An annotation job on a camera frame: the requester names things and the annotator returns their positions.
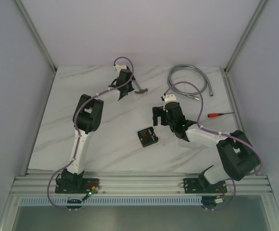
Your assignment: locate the black fuse box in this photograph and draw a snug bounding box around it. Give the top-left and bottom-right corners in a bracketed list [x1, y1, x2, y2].
[137, 127, 159, 148]

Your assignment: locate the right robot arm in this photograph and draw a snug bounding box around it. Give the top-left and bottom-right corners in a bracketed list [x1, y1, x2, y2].
[152, 102, 261, 192]

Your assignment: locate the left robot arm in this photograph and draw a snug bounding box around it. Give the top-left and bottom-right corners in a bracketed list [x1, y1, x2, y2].
[55, 65, 133, 193]

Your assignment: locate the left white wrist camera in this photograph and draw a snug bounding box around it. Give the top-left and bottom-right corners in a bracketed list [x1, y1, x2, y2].
[114, 64, 128, 73]

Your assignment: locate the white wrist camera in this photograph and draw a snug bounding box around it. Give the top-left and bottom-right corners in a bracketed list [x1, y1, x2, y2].
[161, 94, 177, 103]
[114, 64, 128, 73]

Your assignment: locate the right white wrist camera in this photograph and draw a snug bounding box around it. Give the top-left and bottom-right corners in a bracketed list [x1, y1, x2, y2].
[161, 94, 177, 103]

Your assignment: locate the claw hammer black handle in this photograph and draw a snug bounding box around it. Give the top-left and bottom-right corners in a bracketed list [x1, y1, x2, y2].
[132, 77, 148, 94]

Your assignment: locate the red handled screwdriver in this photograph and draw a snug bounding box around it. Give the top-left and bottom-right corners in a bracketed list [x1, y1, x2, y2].
[207, 112, 234, 118]

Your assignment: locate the silver flexible metal hose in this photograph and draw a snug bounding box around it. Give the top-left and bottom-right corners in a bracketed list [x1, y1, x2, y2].
[167, 64, 214, 100]

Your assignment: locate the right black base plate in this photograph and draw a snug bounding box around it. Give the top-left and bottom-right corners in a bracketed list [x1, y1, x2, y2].
[183, 178, 227, 194]

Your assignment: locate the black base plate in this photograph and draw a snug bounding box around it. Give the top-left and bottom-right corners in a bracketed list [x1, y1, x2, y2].
[55, 178, 99, 194]
[183, 178, 227, 194]

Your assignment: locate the aluminium mounting rail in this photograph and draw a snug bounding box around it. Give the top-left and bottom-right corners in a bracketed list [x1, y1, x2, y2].
[10, 170, 273, 196]

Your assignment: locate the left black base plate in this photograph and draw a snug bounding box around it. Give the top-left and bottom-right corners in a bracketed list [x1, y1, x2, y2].
[55, 178, 99, 194]

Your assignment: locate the grey slotted cable duct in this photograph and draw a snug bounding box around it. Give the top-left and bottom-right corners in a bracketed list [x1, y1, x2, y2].
[19, 196, 224, 206]

